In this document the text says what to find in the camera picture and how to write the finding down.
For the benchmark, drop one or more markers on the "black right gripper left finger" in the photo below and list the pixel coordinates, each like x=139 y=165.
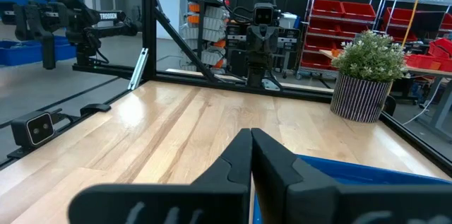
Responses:
x=226 y=181

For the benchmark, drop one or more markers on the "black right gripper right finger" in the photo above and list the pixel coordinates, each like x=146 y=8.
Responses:
x=282 y=188

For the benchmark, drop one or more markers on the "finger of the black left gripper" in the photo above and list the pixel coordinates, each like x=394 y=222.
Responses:
x=252 y=42
x=272 y=42

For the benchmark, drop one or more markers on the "black Trossen labelled robot arm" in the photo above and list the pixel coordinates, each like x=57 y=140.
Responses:
x=107 y=16

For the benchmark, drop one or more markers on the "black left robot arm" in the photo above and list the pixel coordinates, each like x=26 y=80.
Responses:
x=255 y=77

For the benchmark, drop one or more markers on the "blue plastic tray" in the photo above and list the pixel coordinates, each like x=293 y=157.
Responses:
x=353 y=172

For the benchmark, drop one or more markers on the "white and blue container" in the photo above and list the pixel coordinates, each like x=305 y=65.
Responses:
x=287 y=20

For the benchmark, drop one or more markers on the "grey orange small-parts bin rack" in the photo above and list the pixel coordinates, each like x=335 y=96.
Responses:
x=212 y=24

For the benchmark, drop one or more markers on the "plant in striped pot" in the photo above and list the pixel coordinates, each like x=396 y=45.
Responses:
x=356 y=100

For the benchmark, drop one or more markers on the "red plastic storage bin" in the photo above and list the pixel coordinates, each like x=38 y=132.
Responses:
x=441 y=45
x=420 y=61

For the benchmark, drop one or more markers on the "black plastic clip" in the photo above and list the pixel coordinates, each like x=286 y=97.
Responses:
x=95 y=108

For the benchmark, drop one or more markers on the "dark monitor on shelf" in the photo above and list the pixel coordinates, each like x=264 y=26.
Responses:
x=427 y=20

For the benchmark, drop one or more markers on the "wooden top work table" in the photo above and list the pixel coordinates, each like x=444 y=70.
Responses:
x=427 y=72

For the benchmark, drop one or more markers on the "blue plastic bins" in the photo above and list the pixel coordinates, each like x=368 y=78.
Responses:
x=21 y=52

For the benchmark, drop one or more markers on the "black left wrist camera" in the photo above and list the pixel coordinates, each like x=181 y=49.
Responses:
x=263 y=15

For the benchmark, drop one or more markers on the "silver metal corner bracket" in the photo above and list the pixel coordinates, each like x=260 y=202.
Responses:
x=138 y=68

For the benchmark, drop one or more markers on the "black table-level camera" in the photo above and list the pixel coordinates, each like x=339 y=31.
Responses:
x=35 y=128

